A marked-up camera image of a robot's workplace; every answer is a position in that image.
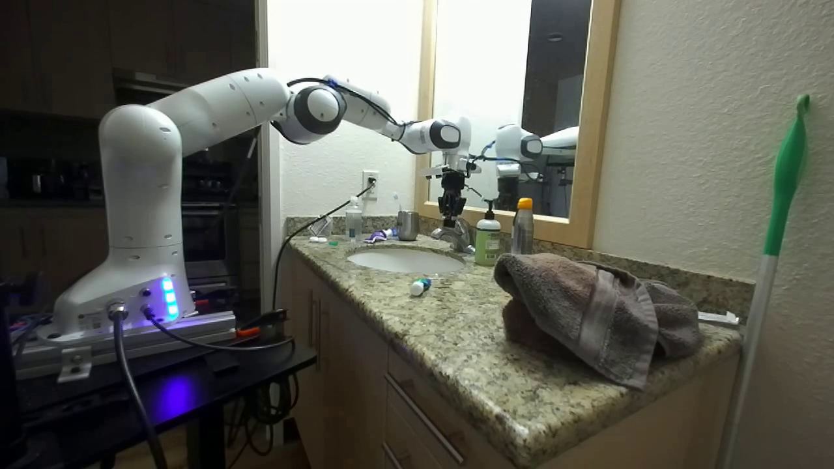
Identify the purple packet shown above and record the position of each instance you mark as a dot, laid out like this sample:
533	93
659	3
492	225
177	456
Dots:
378	235

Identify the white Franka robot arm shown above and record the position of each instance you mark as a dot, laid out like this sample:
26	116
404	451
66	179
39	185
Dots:
143	182

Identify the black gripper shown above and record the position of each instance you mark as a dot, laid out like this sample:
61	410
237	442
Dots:
451	189

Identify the wooden vanity cabinet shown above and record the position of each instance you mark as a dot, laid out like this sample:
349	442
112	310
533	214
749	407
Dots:
348	365

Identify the green soap pump bottle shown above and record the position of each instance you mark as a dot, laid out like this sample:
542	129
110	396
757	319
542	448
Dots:
487	238

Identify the spray can with yellow cap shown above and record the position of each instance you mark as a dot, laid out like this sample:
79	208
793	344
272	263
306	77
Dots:
521	227

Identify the chrome sink tap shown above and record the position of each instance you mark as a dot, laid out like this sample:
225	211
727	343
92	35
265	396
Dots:
453	235

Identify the dark shelf unit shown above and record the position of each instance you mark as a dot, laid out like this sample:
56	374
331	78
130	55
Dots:
53	132

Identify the wood framed wall mirror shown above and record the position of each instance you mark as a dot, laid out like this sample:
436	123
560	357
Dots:
602	112

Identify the clear contact solution bottle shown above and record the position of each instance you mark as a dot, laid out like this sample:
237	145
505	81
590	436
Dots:
353	225

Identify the brown grey towel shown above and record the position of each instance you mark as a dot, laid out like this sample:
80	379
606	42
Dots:
590	314

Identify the small white flat object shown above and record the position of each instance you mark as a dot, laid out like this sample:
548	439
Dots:
719	319

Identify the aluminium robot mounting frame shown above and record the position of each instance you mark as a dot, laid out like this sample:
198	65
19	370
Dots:
130	340

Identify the black robot cart table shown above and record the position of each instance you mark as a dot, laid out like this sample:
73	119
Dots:
172	392

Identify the green and white toothpaste tube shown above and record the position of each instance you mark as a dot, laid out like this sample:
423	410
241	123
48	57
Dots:
421	284

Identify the grey metal cup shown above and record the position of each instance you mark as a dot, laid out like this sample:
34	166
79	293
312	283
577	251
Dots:
404	225

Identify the white oval sink basin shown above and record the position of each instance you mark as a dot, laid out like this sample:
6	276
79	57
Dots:
404	262

